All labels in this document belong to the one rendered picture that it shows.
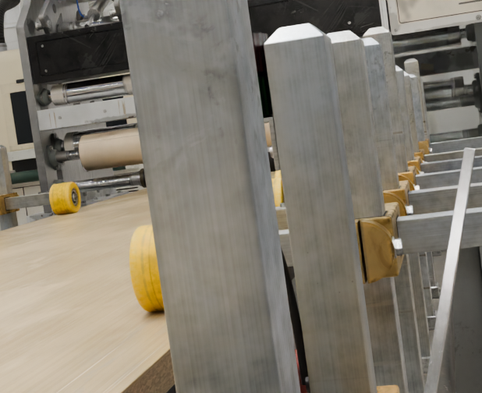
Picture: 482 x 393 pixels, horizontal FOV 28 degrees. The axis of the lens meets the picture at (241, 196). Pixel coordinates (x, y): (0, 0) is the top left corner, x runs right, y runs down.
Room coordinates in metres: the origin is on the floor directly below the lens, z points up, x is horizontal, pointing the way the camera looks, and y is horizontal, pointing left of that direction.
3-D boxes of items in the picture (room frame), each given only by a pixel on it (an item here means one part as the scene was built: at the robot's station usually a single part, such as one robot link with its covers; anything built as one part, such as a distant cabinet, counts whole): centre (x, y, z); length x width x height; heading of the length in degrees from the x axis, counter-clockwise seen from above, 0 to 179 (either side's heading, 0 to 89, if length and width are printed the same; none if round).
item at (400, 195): (1.08, -0.16, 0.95); 0.14 x 0.06 x 0.05; 167
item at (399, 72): (1.55, -0.26, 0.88); 0.04 x 0.04 x 0.48; 77
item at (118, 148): (3.23, -0.08, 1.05); 1.43 x 0.12 x 0.12; 77
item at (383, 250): (0.84, -0.10, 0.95); 0.14 x 0.06 x 0.05; 167
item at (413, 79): (2.28, -0.43, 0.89); 0.04 x 0.04 x 0.48; 77
